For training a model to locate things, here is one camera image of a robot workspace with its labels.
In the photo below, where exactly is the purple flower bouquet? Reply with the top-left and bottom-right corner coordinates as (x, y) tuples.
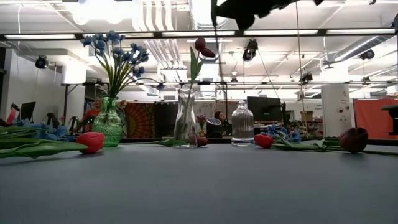
(195, 114), (208, 137)

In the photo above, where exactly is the parts bin shelf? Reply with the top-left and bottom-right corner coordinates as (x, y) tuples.
(290, 121), (323, 138)

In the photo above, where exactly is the clear ribbed glass bottle vase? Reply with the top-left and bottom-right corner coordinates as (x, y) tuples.
(231, 100), (255, 147)

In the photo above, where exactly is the clear smooth glass carafe vase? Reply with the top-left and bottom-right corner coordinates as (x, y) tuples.
(173, 88), (198, 149)

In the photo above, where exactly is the cardboard box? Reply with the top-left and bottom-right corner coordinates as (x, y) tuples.
(300, 110), (314, 123)

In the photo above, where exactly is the pinkish red artificial tulip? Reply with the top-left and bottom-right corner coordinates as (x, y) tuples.
(152, 134), (210, 148)

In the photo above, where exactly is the blue artificial flower bunch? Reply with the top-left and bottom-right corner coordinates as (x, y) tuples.
(266, 123), (302, 144)
(0, 118), (71, 142)
(80, 30), (165, 100)

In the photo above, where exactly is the dark red artificial tulip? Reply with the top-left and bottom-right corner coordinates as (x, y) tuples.
(323, 126), (398, 156)

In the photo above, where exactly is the black curtain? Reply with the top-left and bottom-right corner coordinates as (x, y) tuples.
(154, 102), (180, 138)

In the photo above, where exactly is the person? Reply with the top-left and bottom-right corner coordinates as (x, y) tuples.
(213, 110), (233, 136)
(73, 96), (102, 133)

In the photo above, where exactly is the green textured glass vase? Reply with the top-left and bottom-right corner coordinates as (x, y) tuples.
(91, 95), (123, 148)

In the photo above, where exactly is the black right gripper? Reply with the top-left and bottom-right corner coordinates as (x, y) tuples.
(210, 0), (312, 31)

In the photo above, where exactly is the thin hanging cable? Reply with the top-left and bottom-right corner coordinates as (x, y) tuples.
(294, 0), (309, 138)

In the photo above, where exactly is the orange cloth partition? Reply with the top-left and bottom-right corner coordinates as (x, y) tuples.
(353, 98), (398, 140)

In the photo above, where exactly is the overhead frame bar with lights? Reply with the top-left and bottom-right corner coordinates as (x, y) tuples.
(0, 28), (398, 41)

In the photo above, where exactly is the black monitor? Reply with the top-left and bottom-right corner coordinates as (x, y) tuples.
(17, 101), (37, 123)
(247, 96), (282, 123)

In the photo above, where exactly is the bright red artificial tulip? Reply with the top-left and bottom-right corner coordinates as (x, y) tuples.
(0, 131), (106, 159)
(254, 134), (327, 152)

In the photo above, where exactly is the white round column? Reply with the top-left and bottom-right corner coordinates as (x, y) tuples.
(321, 83), (352, 138)

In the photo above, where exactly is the colourful mandala tapestry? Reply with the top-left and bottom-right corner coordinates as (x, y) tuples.
(124, 102), (156, 139)

